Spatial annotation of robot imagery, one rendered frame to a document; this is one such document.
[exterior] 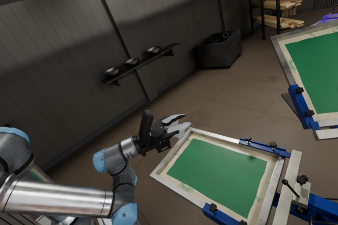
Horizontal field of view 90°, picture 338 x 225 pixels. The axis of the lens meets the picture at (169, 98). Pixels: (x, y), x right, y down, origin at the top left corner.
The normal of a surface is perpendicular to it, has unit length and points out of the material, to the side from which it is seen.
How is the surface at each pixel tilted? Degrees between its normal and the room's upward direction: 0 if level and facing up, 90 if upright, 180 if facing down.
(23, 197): 60
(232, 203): 0
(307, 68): 32
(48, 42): 90
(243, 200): 0
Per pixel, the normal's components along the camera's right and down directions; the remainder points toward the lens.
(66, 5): 0.62, 0.19
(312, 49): -0.35, -0.43
